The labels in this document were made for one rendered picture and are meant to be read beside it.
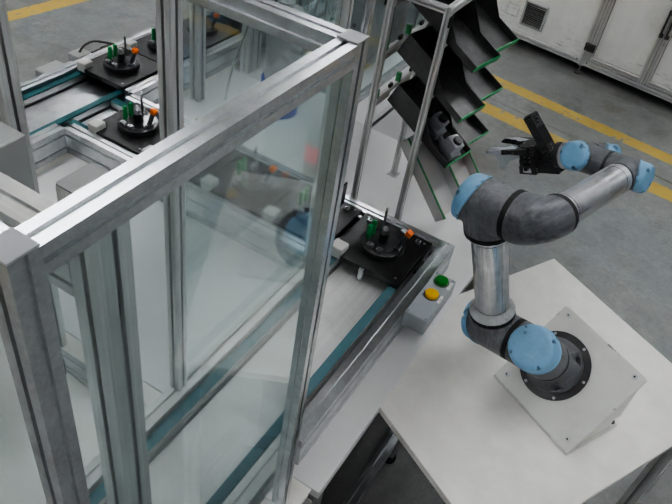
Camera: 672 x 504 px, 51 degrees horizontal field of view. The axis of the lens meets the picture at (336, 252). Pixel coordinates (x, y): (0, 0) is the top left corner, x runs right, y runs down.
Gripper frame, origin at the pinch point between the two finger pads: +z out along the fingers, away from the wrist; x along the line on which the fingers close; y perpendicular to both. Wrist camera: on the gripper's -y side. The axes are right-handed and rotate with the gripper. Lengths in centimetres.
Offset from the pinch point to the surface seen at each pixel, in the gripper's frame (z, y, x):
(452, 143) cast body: 12.9, -0.9, -3.5
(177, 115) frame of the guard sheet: -3, -42, -105
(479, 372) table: -10, 54, -37
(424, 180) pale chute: 23.4, 11.0, -6.1
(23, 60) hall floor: 367, -28, 34
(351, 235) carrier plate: 36, 21, -31
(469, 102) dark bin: 10.3, -11.2, 4.1
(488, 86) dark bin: 12.3, -11.9, 18.6
